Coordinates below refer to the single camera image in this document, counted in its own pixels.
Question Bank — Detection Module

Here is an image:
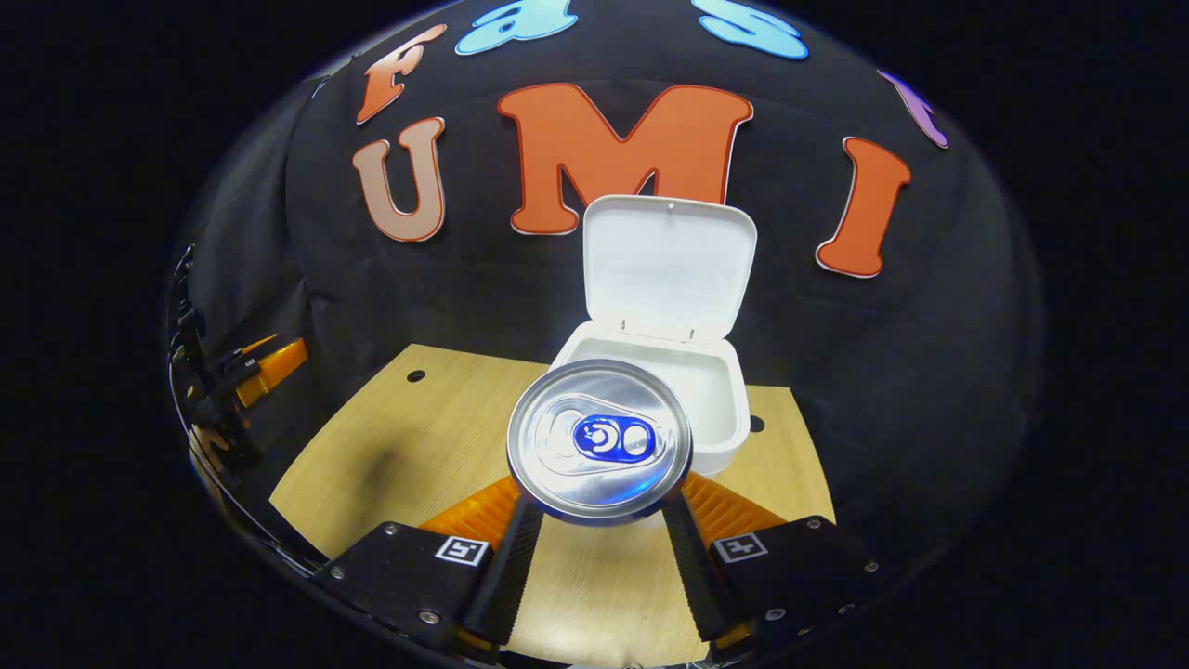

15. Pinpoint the wooden desktop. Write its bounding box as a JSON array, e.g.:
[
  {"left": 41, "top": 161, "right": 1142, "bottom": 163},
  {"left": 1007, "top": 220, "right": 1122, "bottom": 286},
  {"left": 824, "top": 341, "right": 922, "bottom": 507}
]
[{"left": 269, "top": 344, "right": 837, "bottom": 668}]

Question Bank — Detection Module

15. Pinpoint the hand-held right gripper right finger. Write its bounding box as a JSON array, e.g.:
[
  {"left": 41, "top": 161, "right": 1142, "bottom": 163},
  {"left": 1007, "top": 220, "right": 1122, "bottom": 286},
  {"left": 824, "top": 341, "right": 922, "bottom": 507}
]
[{"left": 661, "top": 472, "right": 882, "bottom": 656}]

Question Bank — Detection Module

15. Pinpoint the blue pop can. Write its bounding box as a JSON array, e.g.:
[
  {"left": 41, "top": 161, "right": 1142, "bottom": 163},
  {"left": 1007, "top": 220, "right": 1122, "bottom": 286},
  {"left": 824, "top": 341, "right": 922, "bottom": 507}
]
[{"left": 506, "top": 359, "right": 694, "bottom": 528}]

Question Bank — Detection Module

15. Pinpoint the white desktop garbage bin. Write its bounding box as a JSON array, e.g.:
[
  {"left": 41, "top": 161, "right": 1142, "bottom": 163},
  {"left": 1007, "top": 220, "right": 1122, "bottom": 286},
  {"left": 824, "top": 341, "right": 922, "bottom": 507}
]
[{"left": 546, "top": 194, "right": 758, "bottom": 477}]

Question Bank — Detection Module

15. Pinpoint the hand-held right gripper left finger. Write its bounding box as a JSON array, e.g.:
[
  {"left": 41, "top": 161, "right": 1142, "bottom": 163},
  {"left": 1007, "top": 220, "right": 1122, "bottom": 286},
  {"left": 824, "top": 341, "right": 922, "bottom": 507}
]
[{"left": 311, "top": 476, "right": 545, "bottom": 656}]

